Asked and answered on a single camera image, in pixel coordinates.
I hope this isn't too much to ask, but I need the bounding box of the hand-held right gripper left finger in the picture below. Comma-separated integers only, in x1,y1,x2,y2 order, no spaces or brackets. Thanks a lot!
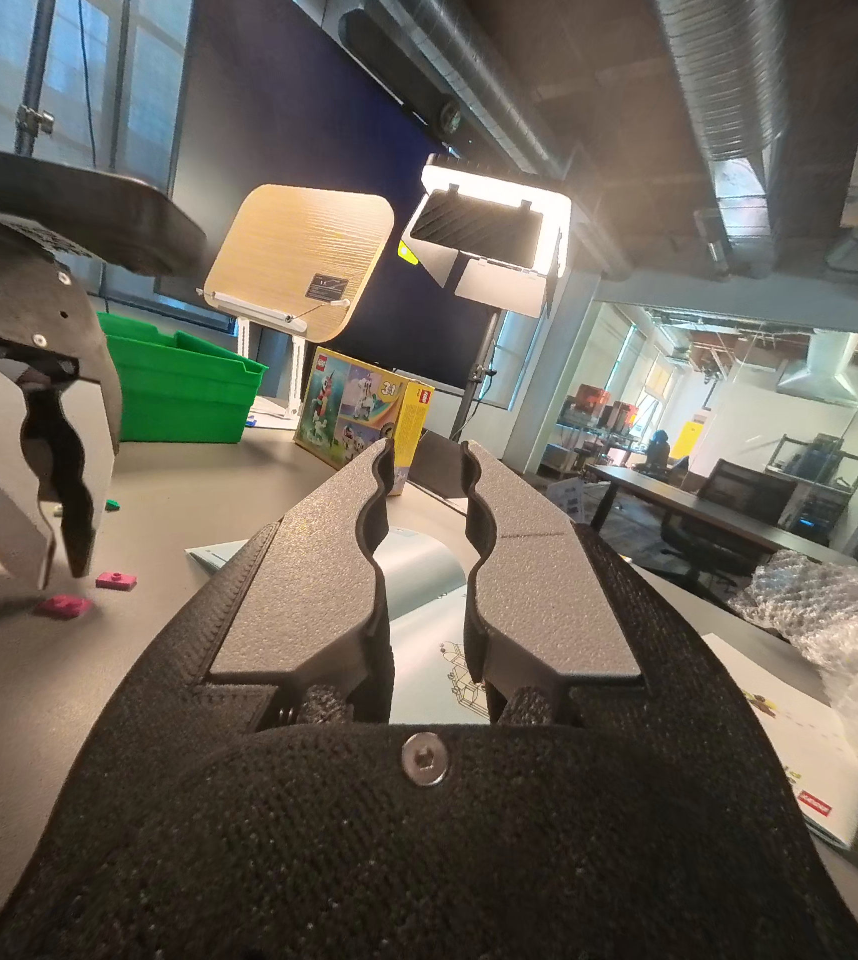
207,437,394,725

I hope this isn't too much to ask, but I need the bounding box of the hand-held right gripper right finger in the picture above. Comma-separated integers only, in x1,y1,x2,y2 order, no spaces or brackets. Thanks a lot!
462,440,644,725

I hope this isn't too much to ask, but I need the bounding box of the yellow lego box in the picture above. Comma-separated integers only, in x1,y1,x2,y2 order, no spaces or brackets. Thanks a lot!
294,346,436,498

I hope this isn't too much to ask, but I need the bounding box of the green plastic bin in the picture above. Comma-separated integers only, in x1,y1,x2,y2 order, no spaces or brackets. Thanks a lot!
96,311,270,445

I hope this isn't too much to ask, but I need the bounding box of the white printed carton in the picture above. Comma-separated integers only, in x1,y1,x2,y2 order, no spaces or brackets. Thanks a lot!
545,476,610,526

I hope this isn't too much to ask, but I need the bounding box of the open pale blue instruction booklet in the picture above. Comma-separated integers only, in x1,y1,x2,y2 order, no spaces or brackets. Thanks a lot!
185,525,491,725

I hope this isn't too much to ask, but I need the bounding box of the black office chair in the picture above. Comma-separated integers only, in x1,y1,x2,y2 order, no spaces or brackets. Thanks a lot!
657,517,745,594

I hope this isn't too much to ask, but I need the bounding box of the metal tripod pole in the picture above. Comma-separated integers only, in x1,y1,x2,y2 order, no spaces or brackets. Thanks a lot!
12,0,58,159

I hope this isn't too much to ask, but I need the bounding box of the long dark table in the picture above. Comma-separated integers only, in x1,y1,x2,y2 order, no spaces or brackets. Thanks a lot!
585,463,858,567

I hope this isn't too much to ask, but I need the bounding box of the grey flat box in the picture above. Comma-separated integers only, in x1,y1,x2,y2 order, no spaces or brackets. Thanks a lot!
414,431,475,500

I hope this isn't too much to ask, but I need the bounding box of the shelf with red equipment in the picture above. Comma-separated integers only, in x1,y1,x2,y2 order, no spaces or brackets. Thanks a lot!
560,384,643,466

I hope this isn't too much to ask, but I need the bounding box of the black desk monitor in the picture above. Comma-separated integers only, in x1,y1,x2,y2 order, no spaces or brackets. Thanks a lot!
699,459,797,526

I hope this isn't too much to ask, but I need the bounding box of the wooden book stand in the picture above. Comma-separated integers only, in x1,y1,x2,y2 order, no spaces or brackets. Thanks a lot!
196,183,396,421

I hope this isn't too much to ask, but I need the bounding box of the black light stand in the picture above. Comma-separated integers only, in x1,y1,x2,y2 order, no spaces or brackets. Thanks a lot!
450,307,505,444

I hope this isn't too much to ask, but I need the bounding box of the white instruction booklet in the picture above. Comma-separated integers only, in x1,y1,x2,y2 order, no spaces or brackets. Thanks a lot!
699,632,858,852

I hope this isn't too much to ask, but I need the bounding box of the bubble wrap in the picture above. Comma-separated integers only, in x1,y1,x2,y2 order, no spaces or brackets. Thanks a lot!
729,551,858,676

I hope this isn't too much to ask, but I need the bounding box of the metal shelf rack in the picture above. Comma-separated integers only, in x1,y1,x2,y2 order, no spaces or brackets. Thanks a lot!
766,433,858,537

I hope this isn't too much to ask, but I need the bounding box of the black video bar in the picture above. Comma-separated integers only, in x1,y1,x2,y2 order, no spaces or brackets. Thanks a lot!
339,7,475,151

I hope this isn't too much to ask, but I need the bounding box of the silver extraction hood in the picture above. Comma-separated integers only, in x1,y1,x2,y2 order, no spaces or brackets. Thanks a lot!
777,333,858,406

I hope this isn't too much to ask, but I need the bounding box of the studio light panel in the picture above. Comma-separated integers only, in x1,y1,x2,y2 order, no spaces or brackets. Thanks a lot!
399,153,574,318

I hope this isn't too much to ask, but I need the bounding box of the grey ceiling pipe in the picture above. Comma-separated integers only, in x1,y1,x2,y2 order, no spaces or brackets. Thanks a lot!
414,0,572,174

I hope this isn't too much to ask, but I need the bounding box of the black hanging cable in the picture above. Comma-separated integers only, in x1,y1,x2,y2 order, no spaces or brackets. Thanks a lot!
76,0,98,170

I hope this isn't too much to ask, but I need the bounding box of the large dark wall screen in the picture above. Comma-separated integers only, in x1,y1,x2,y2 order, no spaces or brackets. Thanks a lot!
155,0,508,399

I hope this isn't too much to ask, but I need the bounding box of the ribbed silver ventilation duct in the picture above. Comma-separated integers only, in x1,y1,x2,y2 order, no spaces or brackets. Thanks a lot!
654,0,786,162

